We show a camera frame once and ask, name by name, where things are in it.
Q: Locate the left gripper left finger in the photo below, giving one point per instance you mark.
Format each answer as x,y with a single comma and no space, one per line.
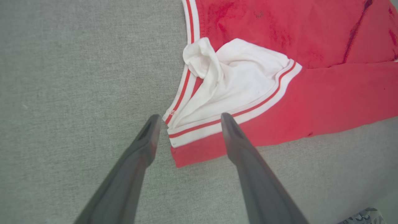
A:
127,180

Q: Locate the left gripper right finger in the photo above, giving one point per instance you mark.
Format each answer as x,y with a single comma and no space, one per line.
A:
258,183

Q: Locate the red and white garment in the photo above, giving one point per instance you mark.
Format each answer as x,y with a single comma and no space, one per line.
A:
326,93

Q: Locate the grey patterned object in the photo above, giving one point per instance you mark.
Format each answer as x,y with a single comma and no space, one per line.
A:
363,217

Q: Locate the grey fabric sofa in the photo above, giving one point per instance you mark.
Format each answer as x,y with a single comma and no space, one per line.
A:
62,77

